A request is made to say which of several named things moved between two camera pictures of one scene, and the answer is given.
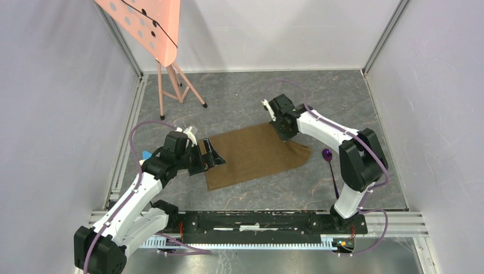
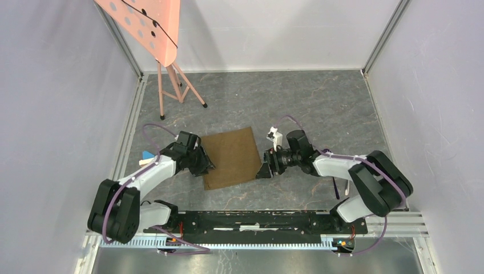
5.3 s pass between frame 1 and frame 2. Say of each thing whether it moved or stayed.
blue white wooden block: stayed
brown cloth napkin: moved
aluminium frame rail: stayed
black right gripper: moved
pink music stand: stayed
